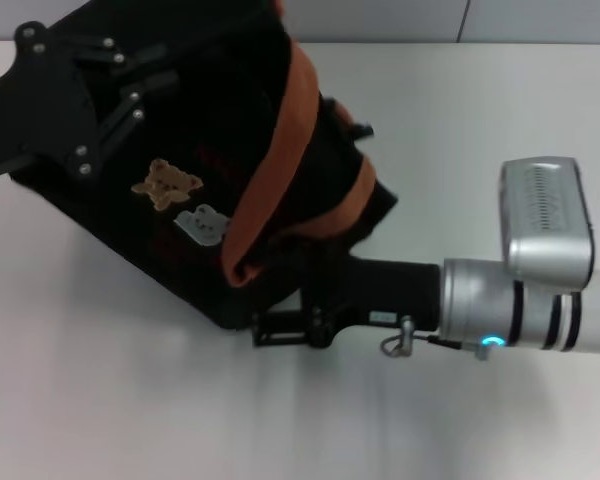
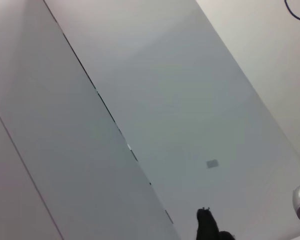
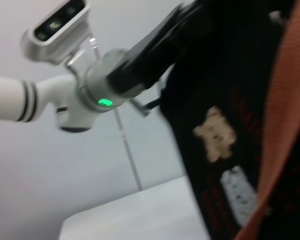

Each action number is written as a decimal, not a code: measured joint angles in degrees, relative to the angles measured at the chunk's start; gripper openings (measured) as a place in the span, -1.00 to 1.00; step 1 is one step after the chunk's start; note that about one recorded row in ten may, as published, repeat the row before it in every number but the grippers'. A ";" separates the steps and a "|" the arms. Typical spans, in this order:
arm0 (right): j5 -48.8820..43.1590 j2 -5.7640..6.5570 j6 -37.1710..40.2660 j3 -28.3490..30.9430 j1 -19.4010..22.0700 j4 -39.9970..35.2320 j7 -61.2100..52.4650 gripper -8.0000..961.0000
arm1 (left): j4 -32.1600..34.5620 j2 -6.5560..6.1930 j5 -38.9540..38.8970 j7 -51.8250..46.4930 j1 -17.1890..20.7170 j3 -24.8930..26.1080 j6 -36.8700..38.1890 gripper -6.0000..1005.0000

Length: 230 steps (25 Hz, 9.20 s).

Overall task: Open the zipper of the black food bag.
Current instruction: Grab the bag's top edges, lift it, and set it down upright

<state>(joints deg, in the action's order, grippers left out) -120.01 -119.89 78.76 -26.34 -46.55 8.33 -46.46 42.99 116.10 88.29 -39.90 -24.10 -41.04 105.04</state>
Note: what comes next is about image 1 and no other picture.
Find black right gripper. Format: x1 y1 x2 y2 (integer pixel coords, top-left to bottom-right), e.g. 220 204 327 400
252 257 442 351

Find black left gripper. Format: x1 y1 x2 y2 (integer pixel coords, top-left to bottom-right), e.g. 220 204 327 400
0 22 181 181

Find black food bag orange handles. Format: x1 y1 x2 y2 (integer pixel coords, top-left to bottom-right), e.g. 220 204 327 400
9 0 400 332

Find right gripper cable with connector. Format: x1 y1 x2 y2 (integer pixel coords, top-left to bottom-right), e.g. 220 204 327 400
378 315 497 362

